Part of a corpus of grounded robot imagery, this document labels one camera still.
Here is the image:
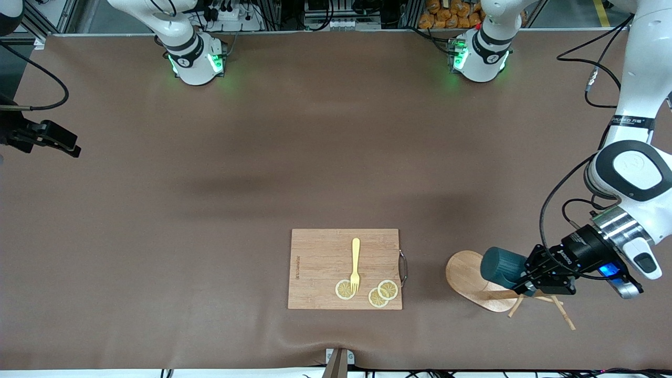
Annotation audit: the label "dark green cup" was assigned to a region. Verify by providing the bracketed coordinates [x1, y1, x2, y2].
[480, 247, 528, 289]

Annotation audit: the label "wooden cup rack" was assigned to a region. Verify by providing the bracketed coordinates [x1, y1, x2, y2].
[445, 250, 576, 331]

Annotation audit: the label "brown table mat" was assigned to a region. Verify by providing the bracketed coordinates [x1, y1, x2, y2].
[0, 29, 672, 371]

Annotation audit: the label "yellow fork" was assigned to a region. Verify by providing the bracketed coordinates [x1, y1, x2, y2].
[350, 238, 361, 293]

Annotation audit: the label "white power strip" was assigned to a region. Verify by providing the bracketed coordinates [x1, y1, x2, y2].
[202, 0, 263, 32]

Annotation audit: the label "wooden cutting board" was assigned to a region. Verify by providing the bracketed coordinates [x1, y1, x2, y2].
[288, 228, 407, 310]

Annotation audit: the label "orange snack bags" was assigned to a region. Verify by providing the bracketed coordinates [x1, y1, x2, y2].
[418, 0, 486, 29]

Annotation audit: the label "grey electronics box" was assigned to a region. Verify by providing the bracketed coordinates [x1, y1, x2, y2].
[304, 0, 384, 31]

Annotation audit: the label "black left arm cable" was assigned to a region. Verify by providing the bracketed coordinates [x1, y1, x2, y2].
[540, 13, 638, 274]

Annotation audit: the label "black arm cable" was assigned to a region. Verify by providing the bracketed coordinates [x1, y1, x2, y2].
[540, 13, 638, 274]
[0, 42, 70, 112]

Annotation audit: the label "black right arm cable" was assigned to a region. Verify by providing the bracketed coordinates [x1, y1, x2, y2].
[0, 42, 70, 112]

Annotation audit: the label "aluminium frame profile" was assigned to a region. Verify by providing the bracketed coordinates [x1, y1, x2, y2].
[21, 0, 79, 40]

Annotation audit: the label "metal bracket with post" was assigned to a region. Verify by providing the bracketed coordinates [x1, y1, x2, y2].
[321, 348, 355, 378]

